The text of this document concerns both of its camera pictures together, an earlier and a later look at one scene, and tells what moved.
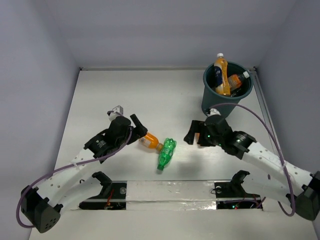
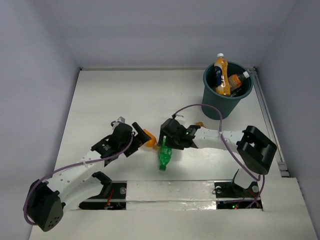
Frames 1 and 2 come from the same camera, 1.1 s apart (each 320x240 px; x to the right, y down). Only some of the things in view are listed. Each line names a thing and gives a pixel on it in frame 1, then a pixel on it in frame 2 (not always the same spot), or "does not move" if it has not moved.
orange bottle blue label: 222,87 does not move
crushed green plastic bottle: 166,153 does not move
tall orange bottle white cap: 235,80 does not move
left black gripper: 135,128 -> 138,136
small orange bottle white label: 151,141 does not move
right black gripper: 198,126 -> 168,141
